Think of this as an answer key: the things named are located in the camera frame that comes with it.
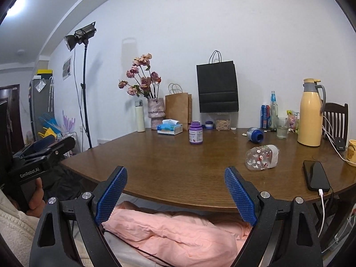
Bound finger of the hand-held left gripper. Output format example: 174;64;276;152
24;135;57;152
12;137;76;170

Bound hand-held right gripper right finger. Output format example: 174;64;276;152
224;166;324;267

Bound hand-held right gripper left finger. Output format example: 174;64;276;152
29;166;128;267

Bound clear plastic bottle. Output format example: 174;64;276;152
245;145;279;171

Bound person's left forearm white sleeve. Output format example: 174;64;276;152
0;189;43;267

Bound person's left hand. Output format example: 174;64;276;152
27;177;47;218

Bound blue and yellow hangers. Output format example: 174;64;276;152
37;113;61;140

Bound purple hanger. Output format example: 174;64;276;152
61;110;76;133

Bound dark cloth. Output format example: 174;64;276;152
42;165;93;202

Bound grey refrigerator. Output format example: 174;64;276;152
30;75;55;143

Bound dark wooden door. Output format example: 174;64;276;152
0;84;25;146

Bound blue lidded jar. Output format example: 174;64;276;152
247;127;264;144

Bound pink blanket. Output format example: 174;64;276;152
101;201;257;267

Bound purple pill bottle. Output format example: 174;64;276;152
189;121;203;145

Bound clear snack container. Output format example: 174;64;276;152
214;113;231;131

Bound drinking glass with water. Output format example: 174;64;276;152
276;117;289;140

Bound black smartphone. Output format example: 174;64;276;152
303;160;332;192

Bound blue drink can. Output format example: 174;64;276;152
260;105;270;130

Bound white thermos bottle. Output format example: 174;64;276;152
135;100;146;132

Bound blue tissue box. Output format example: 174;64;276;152
157;119;183;136

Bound clear glass bottle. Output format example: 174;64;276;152
269;91;279;132

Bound colourful snack bags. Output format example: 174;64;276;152
286;110;300;133

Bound pink mottled vase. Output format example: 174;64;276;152
147;98;165;130

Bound dried pink flowers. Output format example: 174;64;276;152
118;53;162;99

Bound yellow thermos jug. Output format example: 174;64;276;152
297;78;327;147

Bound brown paper bag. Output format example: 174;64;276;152
165;83;192;130

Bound black paper bag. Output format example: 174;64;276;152
196;51;240;113

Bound black studio light on stand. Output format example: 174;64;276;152
64;21;97;149

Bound yellow mug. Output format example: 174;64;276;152
345;140;356;168

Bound dark wooden chair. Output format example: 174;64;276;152
311;103;350;252

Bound wall picture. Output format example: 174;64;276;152
62;57;73;81

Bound white charging cable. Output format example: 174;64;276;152
318;189;326;239

